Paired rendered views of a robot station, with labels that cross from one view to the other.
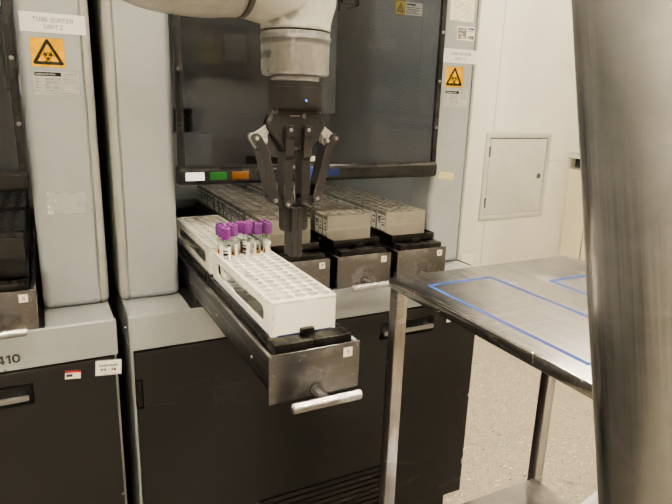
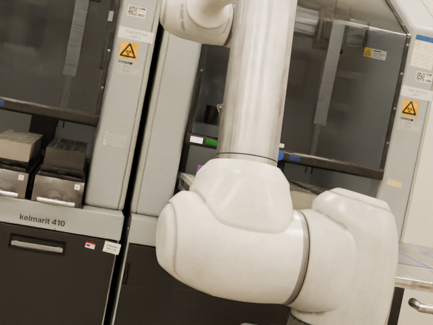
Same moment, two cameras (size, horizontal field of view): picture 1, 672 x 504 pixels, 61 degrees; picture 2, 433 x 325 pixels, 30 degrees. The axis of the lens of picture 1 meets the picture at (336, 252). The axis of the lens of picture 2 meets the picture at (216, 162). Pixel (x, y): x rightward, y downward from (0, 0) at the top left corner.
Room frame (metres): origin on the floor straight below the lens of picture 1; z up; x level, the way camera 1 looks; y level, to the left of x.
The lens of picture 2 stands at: (-1.09, -0.50, 1.05)
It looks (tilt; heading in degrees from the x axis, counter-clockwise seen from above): 3 degrees down; 18
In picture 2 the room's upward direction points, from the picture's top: 11 degrees clockwise
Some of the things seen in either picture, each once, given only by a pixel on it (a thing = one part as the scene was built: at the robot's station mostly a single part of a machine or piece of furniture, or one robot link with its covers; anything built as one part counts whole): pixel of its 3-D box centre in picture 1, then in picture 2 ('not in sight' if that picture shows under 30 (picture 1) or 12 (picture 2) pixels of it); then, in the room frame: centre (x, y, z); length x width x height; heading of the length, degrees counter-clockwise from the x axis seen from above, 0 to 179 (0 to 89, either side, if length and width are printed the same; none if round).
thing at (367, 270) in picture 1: (305, 235); not in sight; (1.49, 0.08, 0.78); 0.73 x 0.14 x 0.09; 27
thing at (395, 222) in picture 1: (403, 222); not in sight; (1.35, -0.16, 0.85); 0.12 x 0.02 x 0.06; 116
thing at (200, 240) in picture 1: (214, 243); (200, 190); (1.15, 0.25, 0.83); 0.30 x 0.10 x 0.06; 27
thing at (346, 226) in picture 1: (347, 227); (301, 203); (1.28, -0.02, 0.85); 0.12 x 0.02 x 0.06; 117
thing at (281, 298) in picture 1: (267, 288); not in sight; (0.87, 0.11, 0.83); 0.30 x 0.10 x 0.06; 27
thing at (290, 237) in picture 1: (290, 230); not in sight; (0.78, 0.06, 0.95); 0.03 x 0.01 x 0.07; 27
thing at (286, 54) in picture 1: (295, 57); not in sight; (0.78, 0.06, 1.18); 0.09 x 0.09 x 0.06
